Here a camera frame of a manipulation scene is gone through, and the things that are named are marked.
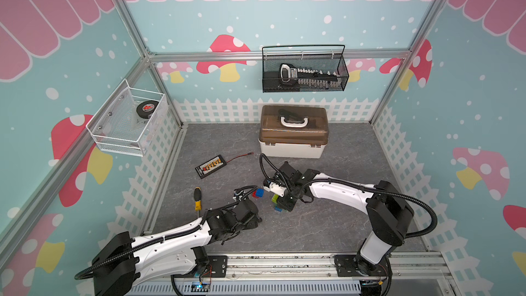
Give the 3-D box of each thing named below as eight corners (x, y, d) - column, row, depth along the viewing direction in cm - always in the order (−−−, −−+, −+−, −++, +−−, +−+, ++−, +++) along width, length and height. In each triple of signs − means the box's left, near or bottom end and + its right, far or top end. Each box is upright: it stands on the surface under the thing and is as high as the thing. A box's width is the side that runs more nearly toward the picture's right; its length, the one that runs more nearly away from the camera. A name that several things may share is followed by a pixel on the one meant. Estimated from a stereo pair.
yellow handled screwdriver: (195, 218, 88) (193, 216, 86) (195, 189, 97) (194, 187, 95) (201, 216, 89) (200, 214, 87) (201, 188, 97) (200, 186, 95)
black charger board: (200, 179, 100) (199, 177, 98) (195, 170, 103) (194, 168, 101) (226, 164, 105) (226, 162, 104) (221, 156, 108) (220, 154, 107)
